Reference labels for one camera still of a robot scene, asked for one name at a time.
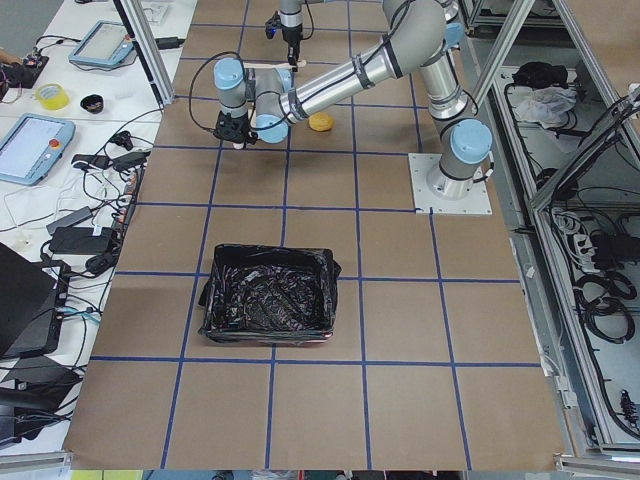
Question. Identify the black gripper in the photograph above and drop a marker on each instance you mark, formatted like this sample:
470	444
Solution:
239	131
290	38

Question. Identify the beige hand brush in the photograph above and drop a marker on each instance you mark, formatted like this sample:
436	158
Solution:
284	65

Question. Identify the brown bread roll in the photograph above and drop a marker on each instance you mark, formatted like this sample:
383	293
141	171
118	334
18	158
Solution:
321	122

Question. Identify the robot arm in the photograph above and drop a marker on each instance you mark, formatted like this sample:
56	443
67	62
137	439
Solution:
290	12
262	105

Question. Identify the bin with black bag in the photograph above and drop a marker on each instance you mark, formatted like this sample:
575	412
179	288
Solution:
270	294

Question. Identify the black power adapter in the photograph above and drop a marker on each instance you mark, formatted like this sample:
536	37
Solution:
166	43

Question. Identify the far teach pendant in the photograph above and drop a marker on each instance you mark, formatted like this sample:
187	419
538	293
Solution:
106	47

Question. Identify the teach pendant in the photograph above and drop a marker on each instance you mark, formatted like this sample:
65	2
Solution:
33	146
106	47

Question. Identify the yellow tape roll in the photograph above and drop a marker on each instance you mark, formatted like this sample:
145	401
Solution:
52	97

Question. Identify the near teach pendant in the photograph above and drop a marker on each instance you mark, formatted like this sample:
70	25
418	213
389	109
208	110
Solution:
33	146

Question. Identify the black laptop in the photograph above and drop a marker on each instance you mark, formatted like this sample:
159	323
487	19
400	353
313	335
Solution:
32	296

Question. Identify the white cloth rag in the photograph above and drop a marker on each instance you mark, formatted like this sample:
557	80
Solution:
548	107

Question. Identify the aluminium frame post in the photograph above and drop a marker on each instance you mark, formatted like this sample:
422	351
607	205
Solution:
135	22

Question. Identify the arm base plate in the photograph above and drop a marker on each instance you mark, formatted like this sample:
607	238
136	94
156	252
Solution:
434	193

